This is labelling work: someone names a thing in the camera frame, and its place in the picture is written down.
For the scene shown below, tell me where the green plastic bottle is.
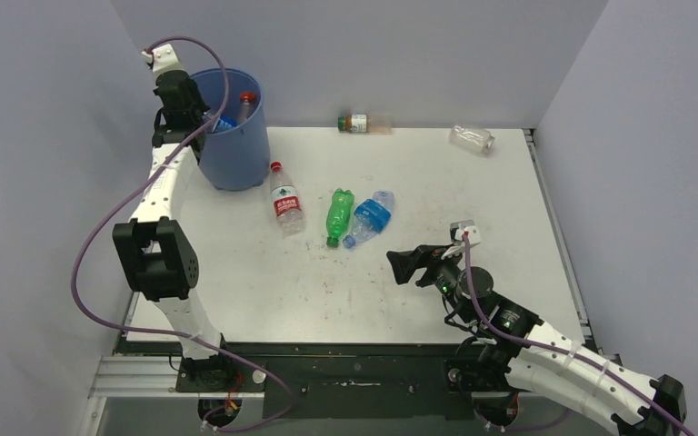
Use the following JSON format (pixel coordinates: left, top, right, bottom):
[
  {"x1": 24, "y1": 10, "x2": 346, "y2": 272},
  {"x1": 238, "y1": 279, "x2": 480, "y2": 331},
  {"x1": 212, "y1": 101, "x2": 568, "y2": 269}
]
[{"x1": 325, "y1": 189, "x2": 354, "y2": 248}]

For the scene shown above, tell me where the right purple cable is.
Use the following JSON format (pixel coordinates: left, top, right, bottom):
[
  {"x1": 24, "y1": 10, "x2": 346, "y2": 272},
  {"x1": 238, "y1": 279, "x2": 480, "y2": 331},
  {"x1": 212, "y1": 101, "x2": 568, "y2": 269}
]
[{"x1": 462, "y1": 231, "x2": 696, "y2": 436}]

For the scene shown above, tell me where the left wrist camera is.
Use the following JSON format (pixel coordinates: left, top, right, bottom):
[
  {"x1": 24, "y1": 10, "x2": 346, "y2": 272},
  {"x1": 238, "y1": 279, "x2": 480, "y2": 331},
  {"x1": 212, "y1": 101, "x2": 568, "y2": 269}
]
[{"x1": 141, "y1": 44, "x2": 185, "y2": 79}]

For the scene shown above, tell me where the blue plastic bin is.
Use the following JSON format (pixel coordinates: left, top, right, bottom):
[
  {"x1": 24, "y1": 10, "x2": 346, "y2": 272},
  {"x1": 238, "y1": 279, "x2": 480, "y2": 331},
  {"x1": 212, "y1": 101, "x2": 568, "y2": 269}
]
[{"x1": 192, "y1": 68, "x2": 271, "y2": 192}]

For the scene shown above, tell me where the Pepsi English label bottle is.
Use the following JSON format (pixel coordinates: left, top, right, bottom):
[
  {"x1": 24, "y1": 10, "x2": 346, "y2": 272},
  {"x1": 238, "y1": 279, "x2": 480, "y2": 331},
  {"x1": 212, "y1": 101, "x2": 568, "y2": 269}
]
[{"x1": 206, "y1": 115, "x2": 237, "y2": 134}]

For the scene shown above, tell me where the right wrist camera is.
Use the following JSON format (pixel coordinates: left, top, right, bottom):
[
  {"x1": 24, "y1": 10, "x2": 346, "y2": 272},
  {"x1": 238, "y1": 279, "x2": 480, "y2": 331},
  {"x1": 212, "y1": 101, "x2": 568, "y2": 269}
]
[{"x1": 441, "y1": 220, "x2": 482, "y2": 260}]

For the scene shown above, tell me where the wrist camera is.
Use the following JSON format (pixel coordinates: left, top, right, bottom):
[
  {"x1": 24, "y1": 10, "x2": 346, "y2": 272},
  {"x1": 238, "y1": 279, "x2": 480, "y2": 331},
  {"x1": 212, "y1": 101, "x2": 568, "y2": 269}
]
[
  {"x1": 141, "y1": 44, "x2": 185, "y2": 79},
  {"x1": 441, "y1": 220, "x2": 482, "y2": 260}
]

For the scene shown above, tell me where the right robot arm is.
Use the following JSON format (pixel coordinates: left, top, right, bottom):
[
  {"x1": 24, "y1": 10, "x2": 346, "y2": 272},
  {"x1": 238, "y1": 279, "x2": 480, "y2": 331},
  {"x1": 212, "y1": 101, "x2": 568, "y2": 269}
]
[{"x1": 386, "y1": 244, "x2": 690, "y2": 435}]

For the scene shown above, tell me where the green cap brown bottle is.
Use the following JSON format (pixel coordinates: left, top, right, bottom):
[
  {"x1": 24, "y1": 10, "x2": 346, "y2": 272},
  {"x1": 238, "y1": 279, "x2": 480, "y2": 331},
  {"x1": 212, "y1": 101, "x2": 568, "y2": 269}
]
[{"x1": 336, "y1": 114, "x2": 392, "y2": 134}]

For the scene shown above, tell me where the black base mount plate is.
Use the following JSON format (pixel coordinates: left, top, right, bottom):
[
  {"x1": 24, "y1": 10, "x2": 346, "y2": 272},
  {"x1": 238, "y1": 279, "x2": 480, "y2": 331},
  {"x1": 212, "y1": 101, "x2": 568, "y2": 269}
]
[{"x1": 129, "y1": 342, "x2": 537, "y2": 421}]

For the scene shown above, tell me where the clear plastic jar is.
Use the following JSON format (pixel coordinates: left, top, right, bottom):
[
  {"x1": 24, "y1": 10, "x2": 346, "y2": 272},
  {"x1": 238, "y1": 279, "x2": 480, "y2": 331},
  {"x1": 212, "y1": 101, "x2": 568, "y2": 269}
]
[{"x1": 448, "y1": 125, "x2": 495, "y2": 155}]

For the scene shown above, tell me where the red cap tea bottle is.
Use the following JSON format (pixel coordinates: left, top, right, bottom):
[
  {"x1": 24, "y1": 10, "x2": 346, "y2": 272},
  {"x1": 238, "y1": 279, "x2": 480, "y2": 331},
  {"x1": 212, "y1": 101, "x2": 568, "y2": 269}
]
[{"x1": 236, "y1": 91, "x2": 258, "y2": 124}]

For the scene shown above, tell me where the blue label crushed bottle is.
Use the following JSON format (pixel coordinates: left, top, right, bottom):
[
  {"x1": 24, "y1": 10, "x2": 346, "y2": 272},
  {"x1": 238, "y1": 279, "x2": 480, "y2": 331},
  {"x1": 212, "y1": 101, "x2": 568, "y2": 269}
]
[{"x1": 342, "y1": 191, "x2": 395, "y2": 250}]

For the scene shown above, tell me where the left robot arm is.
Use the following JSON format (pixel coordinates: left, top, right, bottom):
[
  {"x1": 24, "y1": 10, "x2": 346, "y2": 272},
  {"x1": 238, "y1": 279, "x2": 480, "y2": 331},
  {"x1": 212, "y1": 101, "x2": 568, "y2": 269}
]
[{"x1": 113, "y1": 70, "x2": 237, "y2": 391}]

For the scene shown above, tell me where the red label water bottle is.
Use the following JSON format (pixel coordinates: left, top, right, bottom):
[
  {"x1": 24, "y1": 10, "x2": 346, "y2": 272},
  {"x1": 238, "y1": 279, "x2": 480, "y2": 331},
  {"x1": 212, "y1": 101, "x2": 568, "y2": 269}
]
[{"x1": 269, "y1": 161, "x2": 304, "y2": 236}]

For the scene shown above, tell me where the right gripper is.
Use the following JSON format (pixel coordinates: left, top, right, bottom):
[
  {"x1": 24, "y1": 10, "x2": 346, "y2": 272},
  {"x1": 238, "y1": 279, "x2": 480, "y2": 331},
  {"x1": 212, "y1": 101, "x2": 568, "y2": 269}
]
[{"x1": 387, "y1": 243, "x2": 475, "y2": 323}]

